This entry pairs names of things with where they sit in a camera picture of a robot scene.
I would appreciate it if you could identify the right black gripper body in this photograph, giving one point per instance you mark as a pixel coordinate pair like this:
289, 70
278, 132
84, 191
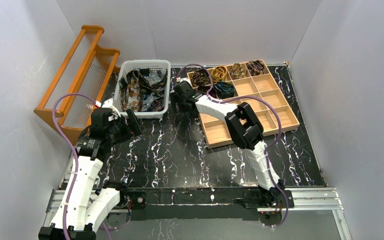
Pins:
179, 95

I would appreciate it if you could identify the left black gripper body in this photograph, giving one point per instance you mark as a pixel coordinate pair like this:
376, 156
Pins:
129, 122

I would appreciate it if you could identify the orange grey patterned tie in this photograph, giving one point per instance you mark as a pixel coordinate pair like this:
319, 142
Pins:
131, 91

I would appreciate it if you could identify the wooden compartment tray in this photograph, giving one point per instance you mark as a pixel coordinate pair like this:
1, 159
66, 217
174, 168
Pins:
266, 99

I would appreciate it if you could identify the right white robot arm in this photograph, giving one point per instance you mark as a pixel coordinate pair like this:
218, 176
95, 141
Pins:
246, 132

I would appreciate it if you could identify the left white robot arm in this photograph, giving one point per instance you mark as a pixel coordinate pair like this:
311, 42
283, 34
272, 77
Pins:
78, 216

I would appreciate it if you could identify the dark red purple tie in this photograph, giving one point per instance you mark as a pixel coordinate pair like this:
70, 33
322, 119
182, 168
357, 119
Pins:
157, 105

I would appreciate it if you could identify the rolled dark brown tie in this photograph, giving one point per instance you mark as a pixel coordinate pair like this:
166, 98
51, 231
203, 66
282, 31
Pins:
200, 78

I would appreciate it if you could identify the grey blue tie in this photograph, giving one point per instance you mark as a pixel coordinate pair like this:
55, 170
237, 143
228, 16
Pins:
147, 100

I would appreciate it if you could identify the dark camouflage tie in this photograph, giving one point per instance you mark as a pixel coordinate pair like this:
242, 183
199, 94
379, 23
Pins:
151, 81

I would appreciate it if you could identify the rolled blue black tie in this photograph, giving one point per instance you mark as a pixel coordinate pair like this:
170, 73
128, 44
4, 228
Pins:
224, 90

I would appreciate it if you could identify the rolled yellow tie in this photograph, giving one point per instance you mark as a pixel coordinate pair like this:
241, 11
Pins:
219, 74

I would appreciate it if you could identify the rolled brown multicolour tie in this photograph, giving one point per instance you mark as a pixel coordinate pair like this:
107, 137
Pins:
237, 71

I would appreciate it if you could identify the orange wooden rack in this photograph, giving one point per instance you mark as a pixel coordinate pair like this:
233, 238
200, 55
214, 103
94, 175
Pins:
86, 69

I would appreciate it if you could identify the rolled dark striped tie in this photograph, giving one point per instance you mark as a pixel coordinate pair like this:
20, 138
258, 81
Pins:
256, 67

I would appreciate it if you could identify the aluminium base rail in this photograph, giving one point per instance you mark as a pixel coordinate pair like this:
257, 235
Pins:
231, 202

